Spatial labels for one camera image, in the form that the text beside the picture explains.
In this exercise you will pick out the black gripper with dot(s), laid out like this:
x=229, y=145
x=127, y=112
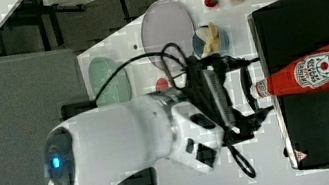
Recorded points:
x=205, y=89

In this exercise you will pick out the red ketchup bottle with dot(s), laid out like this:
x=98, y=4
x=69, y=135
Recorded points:
x=309, y=74

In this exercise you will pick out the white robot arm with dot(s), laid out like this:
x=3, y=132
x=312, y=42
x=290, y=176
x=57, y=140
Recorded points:
x=119, y=144

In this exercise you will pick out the blue bowl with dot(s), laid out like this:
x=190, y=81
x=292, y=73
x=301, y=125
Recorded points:
x=198, y=44

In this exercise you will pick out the pink toy peach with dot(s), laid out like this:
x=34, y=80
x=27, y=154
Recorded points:
x=162, y=84

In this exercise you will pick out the grey round plate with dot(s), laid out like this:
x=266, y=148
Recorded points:
x=165, y=22

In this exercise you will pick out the red toy strawberry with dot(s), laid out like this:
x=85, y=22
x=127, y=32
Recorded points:
x=211, y=3

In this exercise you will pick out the green perforated colander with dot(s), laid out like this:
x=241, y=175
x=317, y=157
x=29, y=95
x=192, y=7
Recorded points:
x=118, y=90

